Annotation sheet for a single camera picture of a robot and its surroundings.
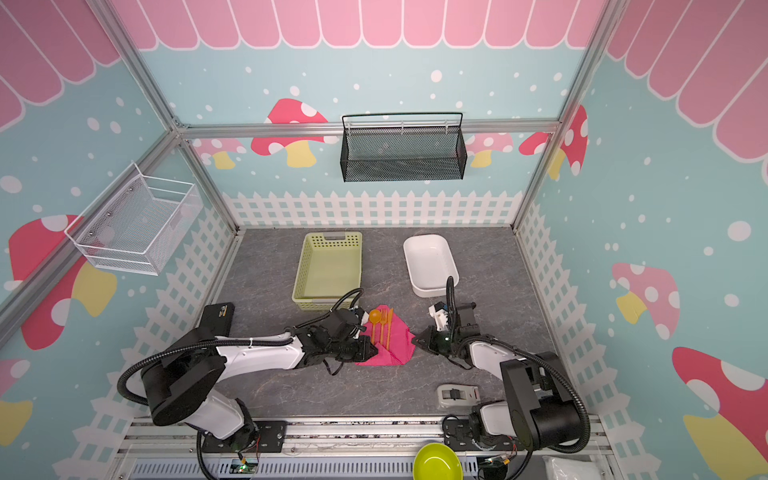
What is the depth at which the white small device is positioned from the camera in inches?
30.7

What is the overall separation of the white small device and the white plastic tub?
0.31 m

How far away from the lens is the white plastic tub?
103 centimetres

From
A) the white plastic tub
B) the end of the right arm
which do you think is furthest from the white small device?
the white plastic tub

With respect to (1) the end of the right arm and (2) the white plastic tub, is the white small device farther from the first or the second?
(2) the white plastic tub
